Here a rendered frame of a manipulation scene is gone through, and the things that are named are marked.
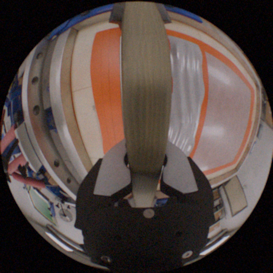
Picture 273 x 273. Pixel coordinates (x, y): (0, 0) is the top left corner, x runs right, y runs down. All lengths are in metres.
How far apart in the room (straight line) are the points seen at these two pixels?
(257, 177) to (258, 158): 0.63
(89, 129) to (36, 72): 0.21
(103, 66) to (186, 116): 0.17
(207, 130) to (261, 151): 3.58
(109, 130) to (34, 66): 0.25
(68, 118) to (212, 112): 0.29
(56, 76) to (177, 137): 0.26
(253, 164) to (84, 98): 3.97
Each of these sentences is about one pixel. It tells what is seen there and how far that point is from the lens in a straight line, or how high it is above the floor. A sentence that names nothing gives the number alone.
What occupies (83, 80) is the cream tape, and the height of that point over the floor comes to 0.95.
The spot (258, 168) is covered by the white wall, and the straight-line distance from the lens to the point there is 3.85.
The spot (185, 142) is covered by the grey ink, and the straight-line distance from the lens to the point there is 0.21.
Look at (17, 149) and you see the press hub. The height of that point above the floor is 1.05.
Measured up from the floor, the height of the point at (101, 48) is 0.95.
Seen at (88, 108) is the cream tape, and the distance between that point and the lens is 0.19.
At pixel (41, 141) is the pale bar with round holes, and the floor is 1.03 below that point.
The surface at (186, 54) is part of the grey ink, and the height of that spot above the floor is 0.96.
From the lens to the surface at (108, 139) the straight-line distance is 0.20.
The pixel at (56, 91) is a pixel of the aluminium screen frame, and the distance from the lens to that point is 0.19.
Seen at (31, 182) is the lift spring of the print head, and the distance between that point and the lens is 0.67.
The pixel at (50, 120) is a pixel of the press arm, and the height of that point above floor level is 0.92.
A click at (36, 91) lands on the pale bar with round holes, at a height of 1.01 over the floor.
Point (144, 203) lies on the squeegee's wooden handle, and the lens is 0.15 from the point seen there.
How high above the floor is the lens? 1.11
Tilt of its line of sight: 59 degrees down
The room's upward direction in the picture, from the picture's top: 177 degrees counter-clockwise
